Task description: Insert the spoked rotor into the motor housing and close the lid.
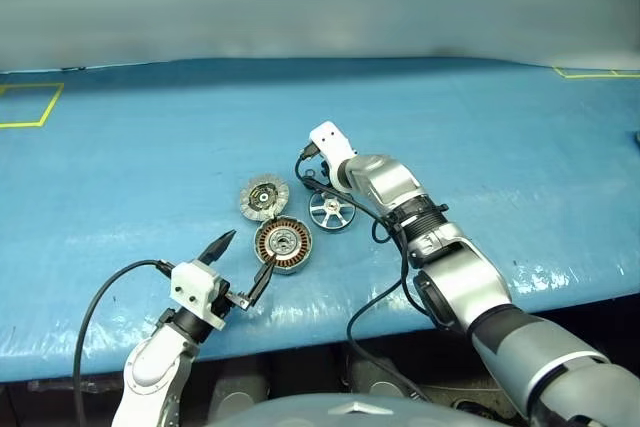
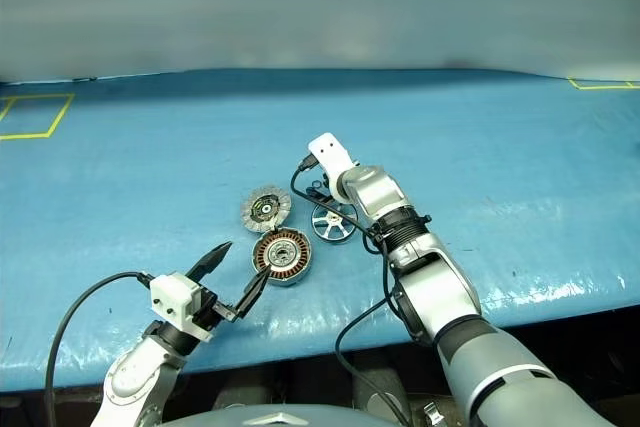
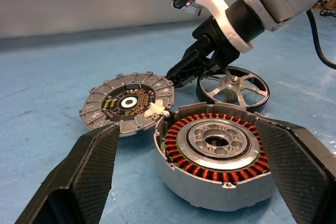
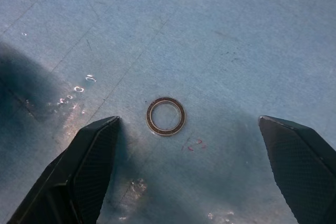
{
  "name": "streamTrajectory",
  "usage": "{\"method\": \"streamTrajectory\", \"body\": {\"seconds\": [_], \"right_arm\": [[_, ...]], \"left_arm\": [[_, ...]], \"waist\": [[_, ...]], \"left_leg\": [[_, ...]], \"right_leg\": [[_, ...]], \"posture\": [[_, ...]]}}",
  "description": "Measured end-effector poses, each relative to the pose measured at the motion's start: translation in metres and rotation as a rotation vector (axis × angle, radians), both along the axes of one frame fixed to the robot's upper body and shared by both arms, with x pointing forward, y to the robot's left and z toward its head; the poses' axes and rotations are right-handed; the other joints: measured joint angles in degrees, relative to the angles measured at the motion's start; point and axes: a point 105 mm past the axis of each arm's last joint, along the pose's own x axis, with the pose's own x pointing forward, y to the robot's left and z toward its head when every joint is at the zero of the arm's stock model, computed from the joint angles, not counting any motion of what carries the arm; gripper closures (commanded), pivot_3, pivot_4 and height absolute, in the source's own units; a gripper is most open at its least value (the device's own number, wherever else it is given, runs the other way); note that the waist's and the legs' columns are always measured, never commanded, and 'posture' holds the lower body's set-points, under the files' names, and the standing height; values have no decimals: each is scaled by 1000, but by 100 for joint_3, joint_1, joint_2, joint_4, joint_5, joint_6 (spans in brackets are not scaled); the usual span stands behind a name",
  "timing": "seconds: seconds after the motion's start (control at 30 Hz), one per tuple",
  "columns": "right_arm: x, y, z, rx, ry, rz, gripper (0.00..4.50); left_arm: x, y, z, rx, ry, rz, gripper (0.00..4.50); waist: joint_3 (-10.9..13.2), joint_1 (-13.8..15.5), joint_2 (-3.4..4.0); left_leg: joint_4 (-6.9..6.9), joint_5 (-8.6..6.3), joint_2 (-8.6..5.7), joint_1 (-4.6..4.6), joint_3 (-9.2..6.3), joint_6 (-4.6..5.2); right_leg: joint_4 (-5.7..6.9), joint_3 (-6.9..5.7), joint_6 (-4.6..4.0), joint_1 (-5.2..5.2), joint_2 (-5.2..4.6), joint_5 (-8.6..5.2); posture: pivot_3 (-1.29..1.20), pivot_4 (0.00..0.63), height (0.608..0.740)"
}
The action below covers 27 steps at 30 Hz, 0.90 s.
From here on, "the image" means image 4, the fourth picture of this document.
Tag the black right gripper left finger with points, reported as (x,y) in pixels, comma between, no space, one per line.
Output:
(78,176)

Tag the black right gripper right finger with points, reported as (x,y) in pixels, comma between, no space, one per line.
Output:
(304,174)

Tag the blue plastic table cover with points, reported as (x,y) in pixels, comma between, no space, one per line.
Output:
(210,37)

